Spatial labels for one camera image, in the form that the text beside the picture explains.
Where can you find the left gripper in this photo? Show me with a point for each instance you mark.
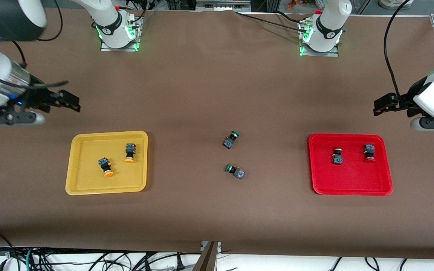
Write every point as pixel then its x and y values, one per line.
pixel 404 101

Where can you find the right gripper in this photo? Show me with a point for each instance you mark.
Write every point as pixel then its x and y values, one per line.
pixel 38 96

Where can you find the red push button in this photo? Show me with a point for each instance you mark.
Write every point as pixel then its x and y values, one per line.
pixel 369 149
pixel 338 159

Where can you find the yellow push button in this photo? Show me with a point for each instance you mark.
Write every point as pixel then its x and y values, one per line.
pixel 105 165
pixel 130 149

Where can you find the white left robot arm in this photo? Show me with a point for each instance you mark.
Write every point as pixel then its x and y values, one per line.
pixel 328 22

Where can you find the yellow plastic tray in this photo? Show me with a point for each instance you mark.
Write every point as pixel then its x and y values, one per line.
pixel 89 180

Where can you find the red plastic tray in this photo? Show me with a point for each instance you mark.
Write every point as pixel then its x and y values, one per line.
pixel 333 180

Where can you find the grey round container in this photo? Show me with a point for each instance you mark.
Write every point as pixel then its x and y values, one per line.
pixel 394 3

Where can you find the brown table mat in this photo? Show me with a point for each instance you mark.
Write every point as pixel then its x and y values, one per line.
pixel 217 94

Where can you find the green push button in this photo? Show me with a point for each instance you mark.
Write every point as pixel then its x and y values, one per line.
pixel 239 173
pixel 229 142

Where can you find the black power plug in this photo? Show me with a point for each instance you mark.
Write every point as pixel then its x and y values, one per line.
pixel 181 262

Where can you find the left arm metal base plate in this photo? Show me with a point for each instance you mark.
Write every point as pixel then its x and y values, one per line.
pixel 335 52

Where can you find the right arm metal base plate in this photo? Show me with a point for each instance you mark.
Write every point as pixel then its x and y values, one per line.
pixel 136 41

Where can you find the aluminium frame rail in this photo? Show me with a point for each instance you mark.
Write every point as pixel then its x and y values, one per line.
pixel 220 4

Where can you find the white metal bracket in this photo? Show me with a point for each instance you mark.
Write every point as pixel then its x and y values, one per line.
pixel 217 246

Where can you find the aluminium profile post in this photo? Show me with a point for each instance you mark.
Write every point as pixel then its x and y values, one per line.
pixel 207 259

